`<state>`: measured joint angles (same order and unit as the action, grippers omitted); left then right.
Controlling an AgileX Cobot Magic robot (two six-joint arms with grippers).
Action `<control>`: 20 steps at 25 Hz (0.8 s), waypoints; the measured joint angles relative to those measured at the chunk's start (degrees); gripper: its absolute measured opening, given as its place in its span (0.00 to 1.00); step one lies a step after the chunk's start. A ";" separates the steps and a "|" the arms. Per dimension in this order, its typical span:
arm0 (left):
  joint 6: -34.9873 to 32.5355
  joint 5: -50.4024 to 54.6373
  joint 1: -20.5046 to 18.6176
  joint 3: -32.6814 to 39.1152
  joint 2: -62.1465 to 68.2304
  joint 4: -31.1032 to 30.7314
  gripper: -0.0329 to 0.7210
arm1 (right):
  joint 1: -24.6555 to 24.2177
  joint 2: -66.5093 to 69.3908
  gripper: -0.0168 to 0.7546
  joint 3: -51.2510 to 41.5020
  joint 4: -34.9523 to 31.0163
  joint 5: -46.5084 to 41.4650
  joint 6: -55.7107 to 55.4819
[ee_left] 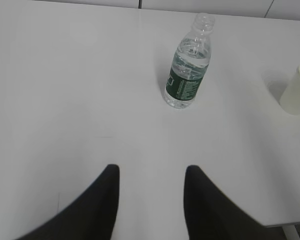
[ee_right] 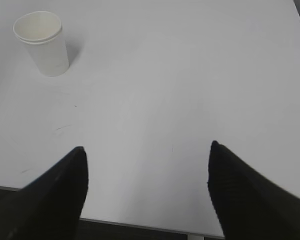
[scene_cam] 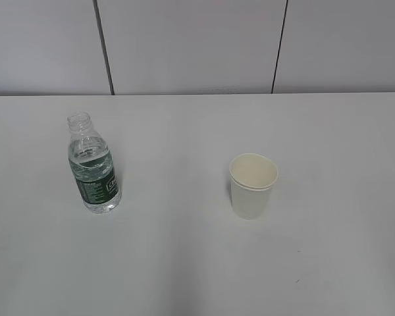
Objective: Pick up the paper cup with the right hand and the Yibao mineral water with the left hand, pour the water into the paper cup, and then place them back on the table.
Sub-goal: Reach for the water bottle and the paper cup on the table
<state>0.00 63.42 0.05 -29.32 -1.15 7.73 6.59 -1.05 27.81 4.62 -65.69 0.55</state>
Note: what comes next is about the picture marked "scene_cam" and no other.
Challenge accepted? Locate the clear green-label water bottle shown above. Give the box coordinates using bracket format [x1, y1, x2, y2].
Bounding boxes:
[67, 112, 122, 214]

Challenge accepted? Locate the white paper cup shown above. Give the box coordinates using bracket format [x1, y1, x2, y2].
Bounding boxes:
[228, 153, 279, 219]

